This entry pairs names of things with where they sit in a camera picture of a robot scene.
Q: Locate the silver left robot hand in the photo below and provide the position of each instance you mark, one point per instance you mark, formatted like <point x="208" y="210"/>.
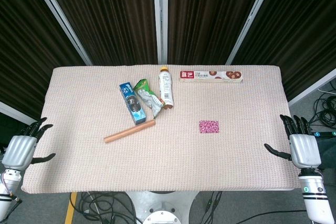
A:
<point x="18" y="150"/>

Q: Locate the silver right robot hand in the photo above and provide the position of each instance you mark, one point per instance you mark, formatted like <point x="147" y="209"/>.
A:
<point x="305" y="150"/>

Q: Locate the pink patterned packet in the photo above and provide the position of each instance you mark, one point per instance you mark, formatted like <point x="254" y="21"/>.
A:
<point x="209" y="127"/>

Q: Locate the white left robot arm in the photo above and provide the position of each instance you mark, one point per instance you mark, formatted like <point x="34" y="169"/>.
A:
<point x="5" y="190"/>

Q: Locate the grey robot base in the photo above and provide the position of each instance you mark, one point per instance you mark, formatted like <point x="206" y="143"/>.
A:
<point x="162" y="208"/>

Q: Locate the yellow floor tape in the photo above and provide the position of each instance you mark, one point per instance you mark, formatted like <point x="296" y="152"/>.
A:
<point x="71" y="208"/>

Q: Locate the dark curtain panel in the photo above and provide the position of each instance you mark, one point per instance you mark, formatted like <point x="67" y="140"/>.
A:
<point x="210" y="19"/>
<point x="26" y="51"/>
<point x="105" y="19"/>
<point x="302" y="37"/>

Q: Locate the wooden rolling pin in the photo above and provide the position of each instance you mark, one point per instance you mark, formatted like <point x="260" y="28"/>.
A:
<point x="128" y="131"/>

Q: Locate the long red white box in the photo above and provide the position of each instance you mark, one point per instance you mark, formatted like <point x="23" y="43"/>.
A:
<point x="210" y="75"/>

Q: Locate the pink woven tablecloth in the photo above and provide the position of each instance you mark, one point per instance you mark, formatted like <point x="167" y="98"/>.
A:
<point x="183" y="161"/>

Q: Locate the blue cookie box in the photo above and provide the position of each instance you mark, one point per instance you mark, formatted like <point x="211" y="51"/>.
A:
<point x="132" y="103"/>

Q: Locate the green silver snack bag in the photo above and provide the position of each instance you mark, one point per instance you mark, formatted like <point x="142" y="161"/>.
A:
<point x="148" y="98"/>

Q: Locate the white bottle yellow cap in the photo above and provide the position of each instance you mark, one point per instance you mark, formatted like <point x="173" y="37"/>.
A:
<point x="166" y="87"/>

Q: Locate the white frame post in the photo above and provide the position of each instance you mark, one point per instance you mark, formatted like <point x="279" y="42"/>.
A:
<point x="312" y="90"/>
<point x="249" y="22"/>
<point x="160" y="24"/>
<point x="60" y="22"/>
<point x="13" y="112"/>

